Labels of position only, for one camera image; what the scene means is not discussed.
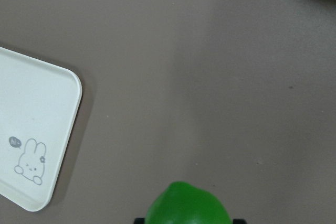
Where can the white rabbit print tray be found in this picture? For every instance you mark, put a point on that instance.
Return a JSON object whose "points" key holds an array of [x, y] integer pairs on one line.
{"points": [[39, 104]]}

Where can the green lime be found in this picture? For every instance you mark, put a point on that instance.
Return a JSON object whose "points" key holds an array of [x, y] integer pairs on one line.
{"points": [[182, 202]]}

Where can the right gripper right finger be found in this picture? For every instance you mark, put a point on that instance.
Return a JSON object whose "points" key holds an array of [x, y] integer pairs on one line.
{"points": [[239, 221]]}

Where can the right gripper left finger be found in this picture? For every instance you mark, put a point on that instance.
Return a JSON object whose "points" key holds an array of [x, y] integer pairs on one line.
{"points": [[139, 221]]}

